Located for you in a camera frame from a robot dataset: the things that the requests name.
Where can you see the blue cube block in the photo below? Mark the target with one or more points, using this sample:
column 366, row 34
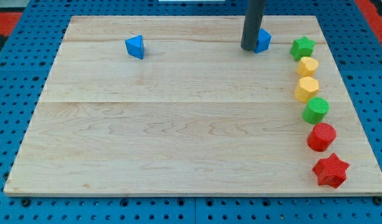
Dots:
column 263, row 41

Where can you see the green star block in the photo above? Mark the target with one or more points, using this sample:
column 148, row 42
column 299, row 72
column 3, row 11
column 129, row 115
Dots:
column 302, row 47

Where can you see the red star block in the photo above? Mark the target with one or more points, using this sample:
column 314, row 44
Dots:
column 331, row 171

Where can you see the light wooden board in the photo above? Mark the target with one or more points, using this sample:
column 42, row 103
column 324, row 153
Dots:
column 197, row 117

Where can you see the blue triangular prism block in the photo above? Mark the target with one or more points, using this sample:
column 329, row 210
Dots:
column 135, row 46

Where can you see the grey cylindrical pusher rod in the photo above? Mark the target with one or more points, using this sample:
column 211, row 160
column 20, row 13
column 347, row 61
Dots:
column 252, row 24

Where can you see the yellow hexagon block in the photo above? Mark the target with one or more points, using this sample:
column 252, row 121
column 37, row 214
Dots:
column 306, row 88

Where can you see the yellow heart block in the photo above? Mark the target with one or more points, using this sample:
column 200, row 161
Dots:
column 307, row 67

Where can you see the green cylinder block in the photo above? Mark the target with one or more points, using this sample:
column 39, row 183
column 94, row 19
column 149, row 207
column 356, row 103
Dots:
column 315, row 110

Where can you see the red cylinder block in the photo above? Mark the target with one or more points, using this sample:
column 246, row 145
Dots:
column 321, row 137

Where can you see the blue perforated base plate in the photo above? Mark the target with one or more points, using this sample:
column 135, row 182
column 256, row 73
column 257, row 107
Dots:
column 25, row 61

